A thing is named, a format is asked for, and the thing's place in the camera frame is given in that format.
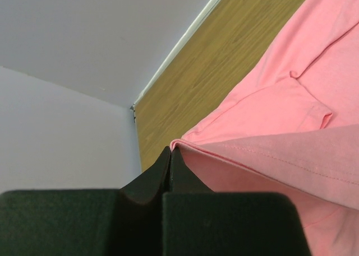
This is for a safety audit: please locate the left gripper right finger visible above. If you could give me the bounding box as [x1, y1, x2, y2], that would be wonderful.
[162, 149, 310, 255]

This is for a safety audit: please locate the aluminium frame rail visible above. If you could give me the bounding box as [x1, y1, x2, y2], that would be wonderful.
[130, 0, 221, 123]

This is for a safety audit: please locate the pink t shirt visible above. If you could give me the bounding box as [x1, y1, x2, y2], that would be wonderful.
[171, 0, 358, 255]

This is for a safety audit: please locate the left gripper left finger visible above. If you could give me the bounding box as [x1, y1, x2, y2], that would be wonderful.
[1, 147, 171, 255]

